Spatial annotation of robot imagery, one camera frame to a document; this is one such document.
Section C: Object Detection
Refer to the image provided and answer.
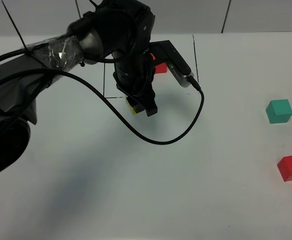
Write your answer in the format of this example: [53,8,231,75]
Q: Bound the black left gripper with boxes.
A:
[112,48,158,117]

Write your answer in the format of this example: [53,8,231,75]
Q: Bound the yellow cube block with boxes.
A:
[125,97,143,116]

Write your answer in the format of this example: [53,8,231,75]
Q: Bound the green cube block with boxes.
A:
[266,99,292,124]

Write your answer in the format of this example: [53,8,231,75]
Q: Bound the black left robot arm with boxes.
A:
[0,0,155,172]

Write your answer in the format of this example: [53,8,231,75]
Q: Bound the template red cube block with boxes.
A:
[151,53,168,74]

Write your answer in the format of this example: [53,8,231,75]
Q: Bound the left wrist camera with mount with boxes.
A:
[149,40,195,88]

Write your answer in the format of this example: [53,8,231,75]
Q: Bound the black left camera cable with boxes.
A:
[0,68,205,146]

